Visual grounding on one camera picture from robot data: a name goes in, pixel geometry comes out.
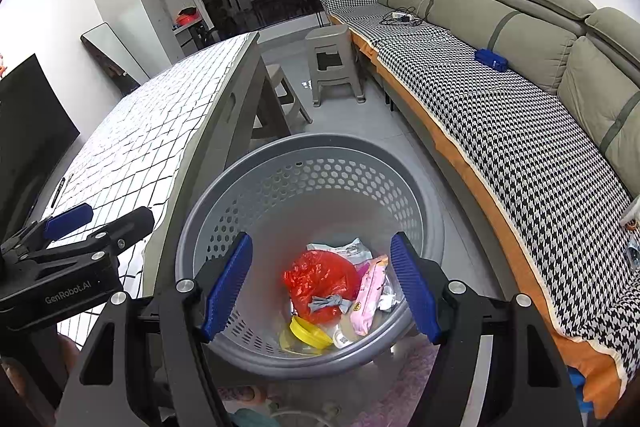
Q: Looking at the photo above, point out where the standing mirror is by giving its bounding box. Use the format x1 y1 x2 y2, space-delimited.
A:
81 23 142 96

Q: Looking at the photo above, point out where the houndstooth sofa cover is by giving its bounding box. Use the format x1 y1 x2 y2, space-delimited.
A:
320 0 640 373

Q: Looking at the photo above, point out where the black television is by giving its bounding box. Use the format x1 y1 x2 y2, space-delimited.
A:
0 53 81 233

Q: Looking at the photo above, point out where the red plastic bag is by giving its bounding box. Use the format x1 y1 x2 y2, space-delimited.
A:
283 249 362 325

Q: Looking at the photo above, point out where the blue pouch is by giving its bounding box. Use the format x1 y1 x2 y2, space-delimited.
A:
474 48 508 72

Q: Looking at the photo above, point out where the grey perforated plastic basket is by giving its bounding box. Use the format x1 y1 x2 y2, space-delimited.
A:
174 133 446 380

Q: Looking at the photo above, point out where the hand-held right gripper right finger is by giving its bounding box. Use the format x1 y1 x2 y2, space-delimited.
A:
390 232 586 427

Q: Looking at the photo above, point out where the yellow plastic ring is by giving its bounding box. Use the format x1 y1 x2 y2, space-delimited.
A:
280 316 335 355

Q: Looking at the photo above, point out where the person's left hand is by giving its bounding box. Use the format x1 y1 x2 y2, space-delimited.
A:
0 337 81 418

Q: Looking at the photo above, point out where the grey plastic stool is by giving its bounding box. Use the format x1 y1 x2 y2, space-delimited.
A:
250 63 313 140
305 26 366 108

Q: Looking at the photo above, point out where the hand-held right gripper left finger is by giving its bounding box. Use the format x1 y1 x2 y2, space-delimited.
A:
57 232 254 427

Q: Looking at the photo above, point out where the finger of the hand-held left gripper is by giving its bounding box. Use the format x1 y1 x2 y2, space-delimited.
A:
30 206 156 265
0 203 94 258

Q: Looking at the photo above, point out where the white printed plastic wrapper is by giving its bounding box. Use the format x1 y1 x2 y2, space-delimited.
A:
306 238 373 265

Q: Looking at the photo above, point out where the pink snack packet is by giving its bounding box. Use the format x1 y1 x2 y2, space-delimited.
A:
350 254 390 337

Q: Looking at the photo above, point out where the green sofa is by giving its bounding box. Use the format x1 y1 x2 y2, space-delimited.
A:
320 0 640 418

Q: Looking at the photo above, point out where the grey folding table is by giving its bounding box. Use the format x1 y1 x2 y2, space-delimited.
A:
141 32 293 298

